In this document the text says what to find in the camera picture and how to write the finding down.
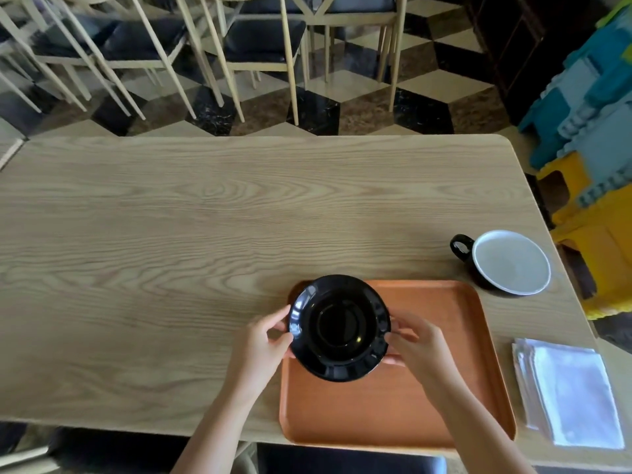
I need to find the person's right hand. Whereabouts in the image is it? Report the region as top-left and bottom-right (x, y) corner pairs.
(382, 311), (459, 391)

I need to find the person's left hand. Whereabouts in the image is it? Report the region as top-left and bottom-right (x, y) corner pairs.
(229, 305), (295, 398)

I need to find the black saucer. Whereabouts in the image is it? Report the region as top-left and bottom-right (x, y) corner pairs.
(288, 275), (392, 383)

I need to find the person's right forearm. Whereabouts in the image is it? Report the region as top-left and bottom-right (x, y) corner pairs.
(420, 370), (537, 474)

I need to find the person's left forearm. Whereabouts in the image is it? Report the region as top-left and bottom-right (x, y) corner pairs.
(170, 385), (270, 474)

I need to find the orange serving tray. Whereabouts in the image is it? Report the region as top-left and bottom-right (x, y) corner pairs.
(279, 279), (517, 448)

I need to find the black cushioned chair seat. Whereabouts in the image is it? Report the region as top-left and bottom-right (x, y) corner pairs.
(256, 441), (448, 474)

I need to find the black cup white inside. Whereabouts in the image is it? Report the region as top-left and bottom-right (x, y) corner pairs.
(450, 230), (552, 297)

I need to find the stack of white napkins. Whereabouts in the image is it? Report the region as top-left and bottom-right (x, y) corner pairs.
(512, 338), (626, 450)

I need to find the yellow plastic stool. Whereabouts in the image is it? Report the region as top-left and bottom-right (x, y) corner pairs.
(549, 185), (632, 321)
(536, 152), (594, 227)

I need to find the teal plastic stool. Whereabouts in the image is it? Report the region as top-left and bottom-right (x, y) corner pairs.
(517, 24), (632, 169)

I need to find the grey-blue plastic stool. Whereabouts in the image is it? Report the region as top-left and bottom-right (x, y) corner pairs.
(557, 58), (632, 209)

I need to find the wooden chair black seat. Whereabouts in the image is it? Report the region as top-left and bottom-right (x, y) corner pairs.
(0, 0), (147, 122)
(284, 0), (409, 114)
(84, 0), (226, 122)
(197, 0), (310, 127)

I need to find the dark wooden cabinet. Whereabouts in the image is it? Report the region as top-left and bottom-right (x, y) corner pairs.
(461, 0), (615, 126)

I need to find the green plastic stool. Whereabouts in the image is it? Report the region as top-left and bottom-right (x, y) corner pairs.
(594, 0), (632, 31)

